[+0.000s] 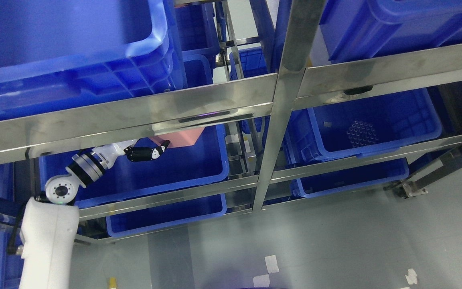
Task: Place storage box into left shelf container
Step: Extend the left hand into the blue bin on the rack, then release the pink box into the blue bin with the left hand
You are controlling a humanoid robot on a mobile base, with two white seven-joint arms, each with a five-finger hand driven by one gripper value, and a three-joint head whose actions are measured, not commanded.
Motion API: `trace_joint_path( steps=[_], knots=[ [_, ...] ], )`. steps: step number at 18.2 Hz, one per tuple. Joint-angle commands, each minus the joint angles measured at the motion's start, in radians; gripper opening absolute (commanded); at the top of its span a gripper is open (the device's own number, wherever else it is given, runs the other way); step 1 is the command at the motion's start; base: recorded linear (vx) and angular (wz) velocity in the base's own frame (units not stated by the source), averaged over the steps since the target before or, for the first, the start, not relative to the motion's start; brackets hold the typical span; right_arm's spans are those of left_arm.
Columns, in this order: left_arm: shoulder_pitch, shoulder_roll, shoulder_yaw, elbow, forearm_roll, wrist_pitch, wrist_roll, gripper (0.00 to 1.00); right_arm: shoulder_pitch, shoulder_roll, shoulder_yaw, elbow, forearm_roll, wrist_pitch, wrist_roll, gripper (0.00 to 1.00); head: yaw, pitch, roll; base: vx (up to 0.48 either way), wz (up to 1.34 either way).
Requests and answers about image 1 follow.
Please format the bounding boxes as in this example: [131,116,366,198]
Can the large blue bin top left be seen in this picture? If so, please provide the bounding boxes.
[0,0,186,121]

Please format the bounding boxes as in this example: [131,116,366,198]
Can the blue bin top right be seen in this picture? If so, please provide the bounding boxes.
[320,0,462,63]

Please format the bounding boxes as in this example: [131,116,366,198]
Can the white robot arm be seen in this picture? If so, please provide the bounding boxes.
[19,153,107,289]

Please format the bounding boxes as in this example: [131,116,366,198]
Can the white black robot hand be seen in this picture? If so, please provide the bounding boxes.
[89,139,170,169]

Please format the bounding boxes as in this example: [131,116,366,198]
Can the blue shelf bin middle right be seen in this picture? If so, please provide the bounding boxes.
[282,88,442,163]

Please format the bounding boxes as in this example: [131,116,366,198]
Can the blue bin bottom left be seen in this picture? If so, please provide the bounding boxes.
[106,194,227,238]

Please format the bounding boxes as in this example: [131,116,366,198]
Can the pink plastic storage box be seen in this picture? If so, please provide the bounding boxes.
[148,127,204,148]

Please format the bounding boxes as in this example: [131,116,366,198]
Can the blue shelf bin middle left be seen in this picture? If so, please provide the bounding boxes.
[38,124,230,209]

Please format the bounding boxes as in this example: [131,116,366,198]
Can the blue bin bottom right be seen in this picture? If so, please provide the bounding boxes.
[290,159,409,199]

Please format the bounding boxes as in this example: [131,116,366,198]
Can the blue shelf bin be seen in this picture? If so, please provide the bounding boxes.
[38,124,230,209]
[282,88,442,163]

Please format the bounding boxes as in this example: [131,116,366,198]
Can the stainless steel shelf rack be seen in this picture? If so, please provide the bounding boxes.
[0,0,462,222]

